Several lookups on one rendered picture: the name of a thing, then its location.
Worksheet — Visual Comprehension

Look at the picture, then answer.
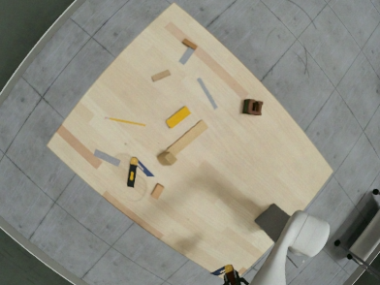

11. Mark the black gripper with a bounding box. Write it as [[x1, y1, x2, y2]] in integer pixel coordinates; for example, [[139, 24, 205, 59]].
[[224, 270, 249, 285]]

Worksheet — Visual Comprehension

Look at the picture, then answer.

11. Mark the grey flat bar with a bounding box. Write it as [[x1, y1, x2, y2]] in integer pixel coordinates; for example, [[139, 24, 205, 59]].
[[197, 77, 218, 110], [93, 149, 121, 167]]

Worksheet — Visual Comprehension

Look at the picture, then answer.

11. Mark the yellow rectangular block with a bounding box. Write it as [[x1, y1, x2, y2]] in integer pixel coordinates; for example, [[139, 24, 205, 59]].
[[166, 106, 191, 129]]

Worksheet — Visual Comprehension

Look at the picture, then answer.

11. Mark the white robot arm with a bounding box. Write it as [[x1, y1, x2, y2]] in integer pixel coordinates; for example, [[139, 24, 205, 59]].
[[249, 210, 330, 285]]

